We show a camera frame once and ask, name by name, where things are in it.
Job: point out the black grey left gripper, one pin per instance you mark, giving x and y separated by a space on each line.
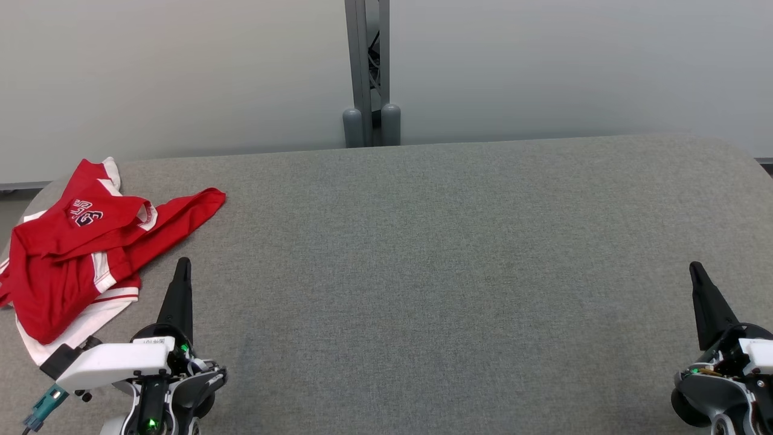
199 380

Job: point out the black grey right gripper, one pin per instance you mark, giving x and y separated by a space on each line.
712 386

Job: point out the red shorts with white stripes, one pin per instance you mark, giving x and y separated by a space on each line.
181 208

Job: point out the red basketball jersey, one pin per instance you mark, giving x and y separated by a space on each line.
48 314

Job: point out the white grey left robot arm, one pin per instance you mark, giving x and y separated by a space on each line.
151 417

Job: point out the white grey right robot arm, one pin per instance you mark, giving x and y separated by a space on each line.
755 423

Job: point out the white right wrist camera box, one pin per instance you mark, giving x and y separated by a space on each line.
758 356

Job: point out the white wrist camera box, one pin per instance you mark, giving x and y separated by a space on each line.
758 356
109 359

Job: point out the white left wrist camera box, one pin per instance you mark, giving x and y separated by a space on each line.
109 359

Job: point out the grey metal stand post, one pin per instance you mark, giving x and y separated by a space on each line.
360 60

